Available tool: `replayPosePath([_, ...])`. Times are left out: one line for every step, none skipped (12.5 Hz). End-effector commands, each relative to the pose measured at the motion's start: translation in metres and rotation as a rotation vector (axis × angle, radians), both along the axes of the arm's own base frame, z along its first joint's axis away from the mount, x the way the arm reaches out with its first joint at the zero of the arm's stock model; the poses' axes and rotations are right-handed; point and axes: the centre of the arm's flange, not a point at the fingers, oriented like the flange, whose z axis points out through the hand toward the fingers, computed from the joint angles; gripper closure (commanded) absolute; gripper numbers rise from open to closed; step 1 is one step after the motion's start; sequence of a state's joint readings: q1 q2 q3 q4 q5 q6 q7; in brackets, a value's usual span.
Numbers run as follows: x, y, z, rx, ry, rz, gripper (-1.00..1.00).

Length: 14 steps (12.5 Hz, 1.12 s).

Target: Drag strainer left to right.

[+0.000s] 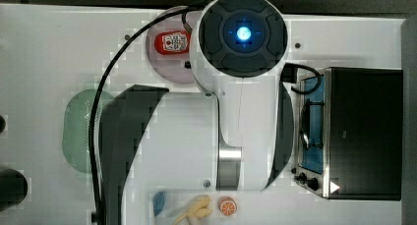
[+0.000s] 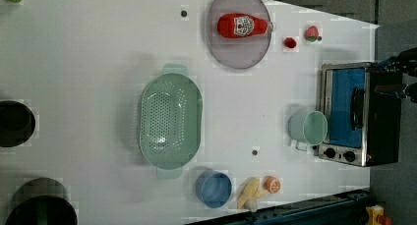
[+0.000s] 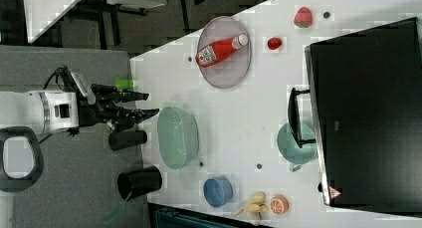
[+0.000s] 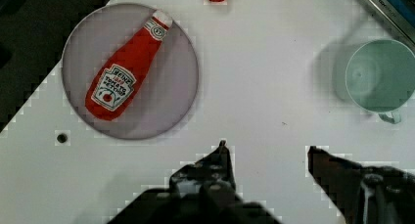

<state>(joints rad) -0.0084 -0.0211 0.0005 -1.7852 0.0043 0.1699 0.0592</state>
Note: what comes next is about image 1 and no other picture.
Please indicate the green perforated strainer bowl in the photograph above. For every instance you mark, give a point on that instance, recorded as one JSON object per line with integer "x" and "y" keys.
{"x": 75, "y": 142}

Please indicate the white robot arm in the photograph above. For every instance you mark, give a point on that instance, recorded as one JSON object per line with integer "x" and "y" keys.
{"x": 222, "y": 138}

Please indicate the pink round plate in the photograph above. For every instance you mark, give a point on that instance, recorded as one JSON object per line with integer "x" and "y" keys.
{"x": 175, "y": 68}

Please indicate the red ketchup bottle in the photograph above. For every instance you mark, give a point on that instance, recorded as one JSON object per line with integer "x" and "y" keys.
{"x": 172, "y": 42}

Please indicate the orange slice toy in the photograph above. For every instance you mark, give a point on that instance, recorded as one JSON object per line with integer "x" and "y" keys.
{"x": 227, "y": 206}

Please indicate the yellow banana toy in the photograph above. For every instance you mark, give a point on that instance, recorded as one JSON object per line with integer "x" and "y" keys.
{"x": 198, "y": 209}

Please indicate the blue bowl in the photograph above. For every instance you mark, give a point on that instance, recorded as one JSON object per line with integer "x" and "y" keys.
{"x": 158, "y": 203}

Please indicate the black toaster oven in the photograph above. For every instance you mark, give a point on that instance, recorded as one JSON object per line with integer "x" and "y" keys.
{"x": 350, "y": 134}

